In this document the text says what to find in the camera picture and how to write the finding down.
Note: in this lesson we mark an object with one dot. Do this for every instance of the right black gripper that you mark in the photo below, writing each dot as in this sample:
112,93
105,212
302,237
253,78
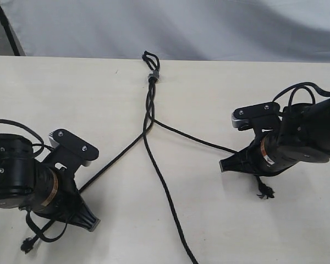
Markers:
250,160

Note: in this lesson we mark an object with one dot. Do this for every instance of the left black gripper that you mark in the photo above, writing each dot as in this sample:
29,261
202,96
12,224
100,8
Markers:
67,204

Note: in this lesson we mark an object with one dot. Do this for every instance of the grey backdrop cloth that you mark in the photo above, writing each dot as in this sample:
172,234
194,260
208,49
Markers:
274,31

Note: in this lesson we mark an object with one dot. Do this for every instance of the grey metal cable clamp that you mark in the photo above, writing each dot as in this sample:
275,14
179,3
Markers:
153,76

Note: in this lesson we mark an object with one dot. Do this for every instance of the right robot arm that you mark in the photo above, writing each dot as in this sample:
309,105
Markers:
283,137

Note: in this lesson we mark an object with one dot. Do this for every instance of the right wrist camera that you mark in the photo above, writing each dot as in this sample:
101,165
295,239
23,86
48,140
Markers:
258,117

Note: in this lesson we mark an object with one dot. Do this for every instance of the black backdrop stand pole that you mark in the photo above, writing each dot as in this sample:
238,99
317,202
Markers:
8,32

